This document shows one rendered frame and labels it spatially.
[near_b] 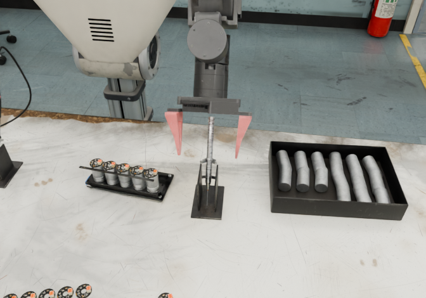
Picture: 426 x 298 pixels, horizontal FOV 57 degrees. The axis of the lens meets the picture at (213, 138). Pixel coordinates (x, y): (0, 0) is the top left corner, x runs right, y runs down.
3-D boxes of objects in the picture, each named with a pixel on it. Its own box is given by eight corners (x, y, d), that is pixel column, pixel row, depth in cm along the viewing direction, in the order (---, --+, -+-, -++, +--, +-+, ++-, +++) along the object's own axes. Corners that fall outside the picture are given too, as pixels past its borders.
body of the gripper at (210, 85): (239, 110, 63) (242, 63, 62) (176, 107, 63) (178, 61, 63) (239, 110, 69) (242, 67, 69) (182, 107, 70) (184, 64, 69)
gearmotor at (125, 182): (123, 180, 79) (120, 161, 75) (135, 182, 78) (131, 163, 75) (118, 189, 77) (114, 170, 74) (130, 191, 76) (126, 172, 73)
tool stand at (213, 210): (223, 210, 79) (225, 156, 78) (220, 225, 69) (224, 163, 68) (194, 208, 80) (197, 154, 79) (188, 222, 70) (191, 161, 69)
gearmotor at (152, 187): (149, 185, 78) (147, 167, 74) (161, 187, 77) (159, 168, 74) (145, 194, 76) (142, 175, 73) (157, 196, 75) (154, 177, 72)
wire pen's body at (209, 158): (212, 181, 74) (215, 122, 73) (212, 182, 72) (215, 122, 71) (204, 180, 74) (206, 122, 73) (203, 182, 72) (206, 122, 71)
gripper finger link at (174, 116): (206, 159, 64) (208, 101, 63) (162, 156, 64) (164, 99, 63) (209, 154, 70) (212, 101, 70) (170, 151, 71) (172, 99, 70)
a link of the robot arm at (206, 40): (241, -5, 66) (191, -5, 67) (241, -28, 55) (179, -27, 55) (240, 67, 67) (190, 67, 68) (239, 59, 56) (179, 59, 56)
